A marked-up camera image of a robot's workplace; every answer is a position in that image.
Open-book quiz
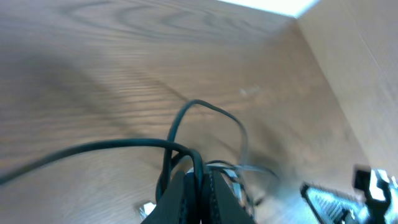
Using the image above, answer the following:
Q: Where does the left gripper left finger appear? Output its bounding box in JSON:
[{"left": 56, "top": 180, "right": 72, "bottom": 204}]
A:
[{"left": 141, "top": 171, "right": 185, "bottom": 224}]

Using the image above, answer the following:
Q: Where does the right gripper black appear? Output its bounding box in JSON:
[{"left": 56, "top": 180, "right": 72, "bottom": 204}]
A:
[{"left": 300, "top": 166, "right": 397, "bottom": 224}]

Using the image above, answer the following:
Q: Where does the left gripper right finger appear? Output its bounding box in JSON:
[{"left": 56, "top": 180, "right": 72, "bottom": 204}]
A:
[{"left": 201, "top": 171, "right": 256, "bottom": 224}]

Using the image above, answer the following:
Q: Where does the black cable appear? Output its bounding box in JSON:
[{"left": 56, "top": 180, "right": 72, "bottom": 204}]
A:
[{"left": 0, "top": 98, "right": 280, "bottom": 224}]

